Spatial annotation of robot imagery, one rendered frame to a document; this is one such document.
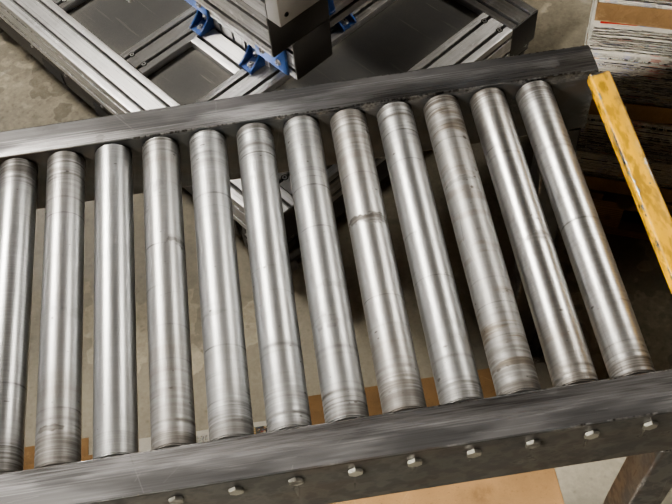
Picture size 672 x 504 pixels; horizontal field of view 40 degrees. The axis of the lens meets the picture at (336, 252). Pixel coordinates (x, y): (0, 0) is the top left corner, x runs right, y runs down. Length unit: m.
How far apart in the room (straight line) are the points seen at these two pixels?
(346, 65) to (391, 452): 1.31
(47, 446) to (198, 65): 1.31
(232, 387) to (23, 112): 1.60
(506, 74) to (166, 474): 0.70
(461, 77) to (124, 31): 1.21
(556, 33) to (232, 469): 1.79
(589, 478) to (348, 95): 0.94
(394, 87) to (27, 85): 1.49
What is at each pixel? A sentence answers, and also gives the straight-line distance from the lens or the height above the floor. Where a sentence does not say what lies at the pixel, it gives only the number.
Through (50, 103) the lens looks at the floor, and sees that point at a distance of 2.55.
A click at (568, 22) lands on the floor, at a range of 2.60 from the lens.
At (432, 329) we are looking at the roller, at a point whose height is 0.79.
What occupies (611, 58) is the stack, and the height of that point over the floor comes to 0.53.
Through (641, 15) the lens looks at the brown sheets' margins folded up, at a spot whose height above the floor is 0.63.
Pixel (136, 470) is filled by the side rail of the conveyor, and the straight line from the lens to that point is 1.05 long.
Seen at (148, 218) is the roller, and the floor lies 0.79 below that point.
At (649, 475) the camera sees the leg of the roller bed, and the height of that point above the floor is 0.60.
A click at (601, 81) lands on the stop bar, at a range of 1.31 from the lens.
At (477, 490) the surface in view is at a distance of 1.86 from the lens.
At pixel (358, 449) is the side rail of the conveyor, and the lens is 1.02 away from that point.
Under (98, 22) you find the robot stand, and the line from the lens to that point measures 2.40.
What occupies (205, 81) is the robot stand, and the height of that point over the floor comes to 0.21.
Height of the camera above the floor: 1.75
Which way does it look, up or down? 56 degrees down
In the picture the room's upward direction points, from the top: 7 degrees counter-clockwise
